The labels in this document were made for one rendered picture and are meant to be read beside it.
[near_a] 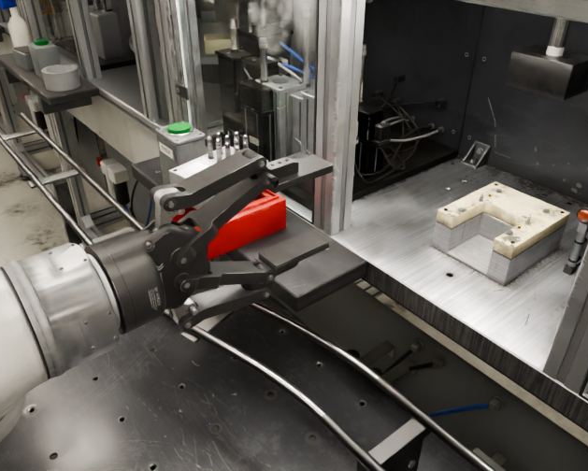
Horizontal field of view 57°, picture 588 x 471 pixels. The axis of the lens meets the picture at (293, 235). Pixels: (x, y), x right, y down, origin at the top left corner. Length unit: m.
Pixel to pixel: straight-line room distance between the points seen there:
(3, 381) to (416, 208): 0.74
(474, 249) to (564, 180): 0.29
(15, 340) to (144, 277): 0.10
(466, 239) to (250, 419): 0.44
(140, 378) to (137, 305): 0.58
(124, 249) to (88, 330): 0.07
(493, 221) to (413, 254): 0.14
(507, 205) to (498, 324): 0.21
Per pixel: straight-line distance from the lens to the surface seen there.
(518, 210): 0.89
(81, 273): 0.41
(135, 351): 1.04
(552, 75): 0.79
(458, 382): 1.08
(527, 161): 1.13
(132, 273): 0.42
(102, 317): 0.41
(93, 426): 0.95
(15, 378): 0.41
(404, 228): 0.92
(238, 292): 0.52
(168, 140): 0.96
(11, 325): 0.40
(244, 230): 0.85
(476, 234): 0.92
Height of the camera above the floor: 1.39
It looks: 33 degrees down
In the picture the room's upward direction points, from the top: straight up
